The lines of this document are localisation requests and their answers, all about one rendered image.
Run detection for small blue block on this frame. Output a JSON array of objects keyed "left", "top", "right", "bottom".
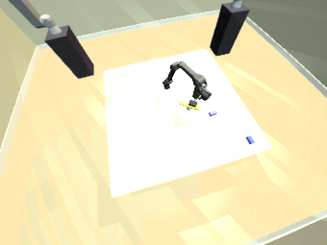
[{"left": 246, "top": 135, "right": 255, "bottom": 144}]

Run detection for yellow bar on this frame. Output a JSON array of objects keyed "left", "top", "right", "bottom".
[{"left": 179, "top": 100, "right": 201, "bottom": 111}]

